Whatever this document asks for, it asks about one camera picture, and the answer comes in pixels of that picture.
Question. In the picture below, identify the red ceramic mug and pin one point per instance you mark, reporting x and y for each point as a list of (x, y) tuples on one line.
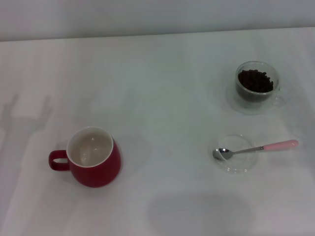
[(98, 172)]

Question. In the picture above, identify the coffee bean pile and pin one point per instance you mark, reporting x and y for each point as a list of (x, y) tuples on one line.
[(254, 81)]

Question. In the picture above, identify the small clear glass dish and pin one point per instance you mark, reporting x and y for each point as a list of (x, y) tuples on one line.
[(243, 162)]

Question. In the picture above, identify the clear glass cup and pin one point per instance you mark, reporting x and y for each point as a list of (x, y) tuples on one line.
[(275, 73)]

